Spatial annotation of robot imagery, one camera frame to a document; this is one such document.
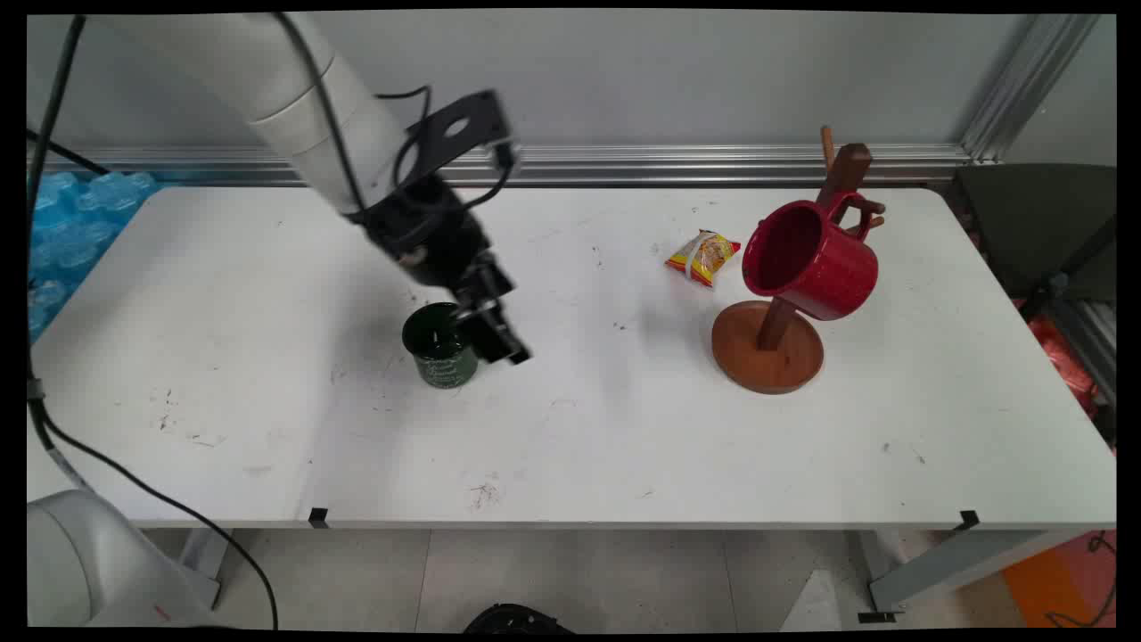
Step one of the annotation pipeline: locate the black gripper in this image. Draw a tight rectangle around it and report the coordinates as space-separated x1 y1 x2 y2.
359 173 534 367

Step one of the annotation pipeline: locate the red ceramic mug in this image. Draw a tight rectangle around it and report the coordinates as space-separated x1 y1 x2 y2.
741 191 880 323

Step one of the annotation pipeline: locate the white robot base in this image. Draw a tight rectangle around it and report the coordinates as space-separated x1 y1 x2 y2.
27 488 226 630

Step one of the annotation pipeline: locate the dark green cup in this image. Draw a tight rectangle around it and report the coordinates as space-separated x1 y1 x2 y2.
401 302 483 391

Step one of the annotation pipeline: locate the yellow red snack packet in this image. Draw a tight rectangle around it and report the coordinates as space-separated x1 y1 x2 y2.
664 229 743 289

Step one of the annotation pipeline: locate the wooden mug tree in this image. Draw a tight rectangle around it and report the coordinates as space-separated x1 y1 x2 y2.
710 126 887 396

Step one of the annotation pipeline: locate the black round floor object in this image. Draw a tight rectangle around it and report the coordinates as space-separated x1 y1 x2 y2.
462 603 576 635

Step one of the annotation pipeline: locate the grey table leg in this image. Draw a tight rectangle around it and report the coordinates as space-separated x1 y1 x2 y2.
176 528 234 611

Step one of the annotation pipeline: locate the blue bubble wrap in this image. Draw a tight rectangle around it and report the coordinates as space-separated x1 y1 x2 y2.
27 170 163 345

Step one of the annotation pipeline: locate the grey table foot beam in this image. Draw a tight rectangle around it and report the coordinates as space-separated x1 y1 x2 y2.
858 530 1099 624

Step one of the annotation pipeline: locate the pink red plastic wrap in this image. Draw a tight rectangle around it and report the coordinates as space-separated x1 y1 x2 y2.
1014 299 1103 422

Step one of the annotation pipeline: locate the orange pink floor mat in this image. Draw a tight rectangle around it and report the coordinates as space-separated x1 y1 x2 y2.
1002 532 1117 630

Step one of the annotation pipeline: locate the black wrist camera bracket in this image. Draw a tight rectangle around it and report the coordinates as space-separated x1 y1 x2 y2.
401 89 521 181

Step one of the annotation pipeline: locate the long aluminium frame rail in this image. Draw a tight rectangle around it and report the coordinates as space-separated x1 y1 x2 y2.
27 144 973 189

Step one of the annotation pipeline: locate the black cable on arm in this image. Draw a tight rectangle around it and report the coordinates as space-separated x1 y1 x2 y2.
272 12 521 220

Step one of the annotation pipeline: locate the long black floor cable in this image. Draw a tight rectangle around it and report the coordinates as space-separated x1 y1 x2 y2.
27 14 281 630

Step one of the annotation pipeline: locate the aluminium frame post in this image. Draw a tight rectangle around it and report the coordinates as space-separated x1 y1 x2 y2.
958 12 1103 164

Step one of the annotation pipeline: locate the short aluminium side rail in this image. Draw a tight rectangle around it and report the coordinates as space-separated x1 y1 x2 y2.
1045 272 1117 407

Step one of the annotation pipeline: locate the thin cable on mat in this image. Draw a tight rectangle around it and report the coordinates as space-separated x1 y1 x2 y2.
1043 530 1117 630

